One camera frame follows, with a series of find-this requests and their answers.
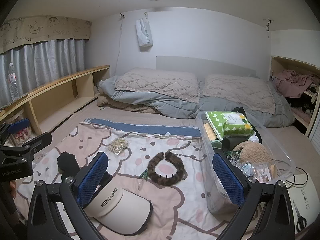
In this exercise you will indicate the person's left hand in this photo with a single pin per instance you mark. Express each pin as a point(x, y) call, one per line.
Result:
point(12, 187)

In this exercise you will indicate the pink packet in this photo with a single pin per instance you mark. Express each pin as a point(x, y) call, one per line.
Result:
point(263, 173)

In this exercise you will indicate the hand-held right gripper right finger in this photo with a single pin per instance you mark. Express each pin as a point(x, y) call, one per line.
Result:
point(227, 177)

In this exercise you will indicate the small wooden box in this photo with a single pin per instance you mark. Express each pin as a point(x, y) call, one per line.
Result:
point(209, 131)

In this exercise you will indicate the white hanging paper bag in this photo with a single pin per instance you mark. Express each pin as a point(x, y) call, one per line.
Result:
point(144, 35)

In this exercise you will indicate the white sun visor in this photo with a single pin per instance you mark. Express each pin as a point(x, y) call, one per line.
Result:
point(120, 207)

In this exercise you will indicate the white slatted closet door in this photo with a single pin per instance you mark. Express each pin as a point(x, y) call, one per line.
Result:
point(315, 140)

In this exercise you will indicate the grey curtain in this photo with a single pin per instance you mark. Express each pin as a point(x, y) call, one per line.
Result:
point(45, 62)

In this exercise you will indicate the pile of silver clips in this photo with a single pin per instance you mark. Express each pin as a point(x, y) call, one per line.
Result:
point(243, 167)

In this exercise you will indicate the clear water bottle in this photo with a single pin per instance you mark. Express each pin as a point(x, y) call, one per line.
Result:
point(13, 85)

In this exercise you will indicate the clear plastic storage box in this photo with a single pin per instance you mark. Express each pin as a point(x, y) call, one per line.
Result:
point(215, 195)

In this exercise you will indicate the white bag with scissors print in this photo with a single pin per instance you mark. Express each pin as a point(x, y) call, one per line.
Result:
point(307, 197)

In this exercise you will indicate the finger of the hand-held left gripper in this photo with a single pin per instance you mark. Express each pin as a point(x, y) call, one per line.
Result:
point(40, 140)
point(18, 125)

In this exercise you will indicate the green dotted tissue pack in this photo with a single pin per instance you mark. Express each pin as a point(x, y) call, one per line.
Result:
point(225, 127)

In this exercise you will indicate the wooden shelf unit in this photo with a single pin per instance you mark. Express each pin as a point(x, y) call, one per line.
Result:
point(50, 100)

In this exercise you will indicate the grey duvet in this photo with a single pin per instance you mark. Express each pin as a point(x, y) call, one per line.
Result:
point(175, 107)

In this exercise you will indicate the green clip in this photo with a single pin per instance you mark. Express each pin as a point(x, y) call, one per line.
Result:
point(143, 175)

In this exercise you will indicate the beige textured pillow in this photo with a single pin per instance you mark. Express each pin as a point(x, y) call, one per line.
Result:
point(240, 92)
point(157, 83)

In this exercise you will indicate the beige plush toy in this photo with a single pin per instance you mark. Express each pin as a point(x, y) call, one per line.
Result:
point(255, 152)

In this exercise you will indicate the pile of pink clothes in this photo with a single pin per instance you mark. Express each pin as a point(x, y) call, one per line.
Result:
point(292, 78)

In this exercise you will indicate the beige cartoon valance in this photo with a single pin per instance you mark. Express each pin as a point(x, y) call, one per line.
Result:
point(45, 28)

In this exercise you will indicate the pink bear printed blanket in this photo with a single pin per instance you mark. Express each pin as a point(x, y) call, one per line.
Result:
point(162, 205)

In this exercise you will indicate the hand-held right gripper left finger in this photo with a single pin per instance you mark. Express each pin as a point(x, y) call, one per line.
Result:
point(92, 177)

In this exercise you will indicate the black knit hat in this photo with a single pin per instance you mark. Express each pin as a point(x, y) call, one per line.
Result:
point(67, 163)

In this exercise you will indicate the beige folded blanket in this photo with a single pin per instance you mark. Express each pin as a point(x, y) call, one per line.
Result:
point(120, 106)

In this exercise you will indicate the brown furry headband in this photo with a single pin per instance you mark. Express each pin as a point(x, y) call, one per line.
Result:
point(175, 172)

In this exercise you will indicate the clear plastic jar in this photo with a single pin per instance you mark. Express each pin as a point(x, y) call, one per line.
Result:
point(23, 136)

